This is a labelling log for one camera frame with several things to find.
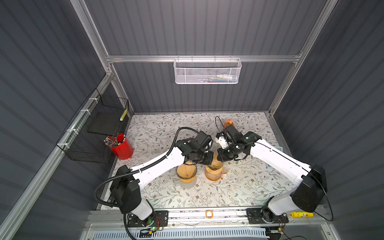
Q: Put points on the light blue calculator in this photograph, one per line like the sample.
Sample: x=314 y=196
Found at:
x=281 y=149

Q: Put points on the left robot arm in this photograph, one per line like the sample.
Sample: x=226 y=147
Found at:
x=189 y=147

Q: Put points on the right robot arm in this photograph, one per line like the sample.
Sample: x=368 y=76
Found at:
x=310 y=185

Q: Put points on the orange coffee filter box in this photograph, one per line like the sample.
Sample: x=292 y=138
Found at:
x=229 y=123

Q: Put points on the single brown paper filter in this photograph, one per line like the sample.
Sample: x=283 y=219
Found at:
x=186 y=171

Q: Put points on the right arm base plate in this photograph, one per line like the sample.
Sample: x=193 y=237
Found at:
x=265 y=216

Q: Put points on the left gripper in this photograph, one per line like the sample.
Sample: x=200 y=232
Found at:
x=210 y=158

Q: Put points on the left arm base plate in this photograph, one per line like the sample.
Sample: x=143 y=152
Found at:
x=156 y=219

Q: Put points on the yellow highlighter in basket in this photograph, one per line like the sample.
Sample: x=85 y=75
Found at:
x=124 y=115

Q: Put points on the orange glass pitcher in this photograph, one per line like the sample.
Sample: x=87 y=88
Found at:
x=215 y=177

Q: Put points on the red ribbed utensil cup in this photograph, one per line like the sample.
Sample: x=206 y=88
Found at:
x=120 y=146

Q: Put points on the black wire wall basket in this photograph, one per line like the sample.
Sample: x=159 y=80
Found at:
x=84 y=138

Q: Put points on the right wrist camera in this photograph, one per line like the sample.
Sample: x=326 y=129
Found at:
x=221 y=140

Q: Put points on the clear grey glass dripper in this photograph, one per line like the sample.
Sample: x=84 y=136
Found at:
x=186 y=177

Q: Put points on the white wire mesh basket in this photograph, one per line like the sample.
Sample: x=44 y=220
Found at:
x=207 y=71

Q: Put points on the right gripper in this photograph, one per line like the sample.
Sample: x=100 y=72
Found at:
x=220 y=156

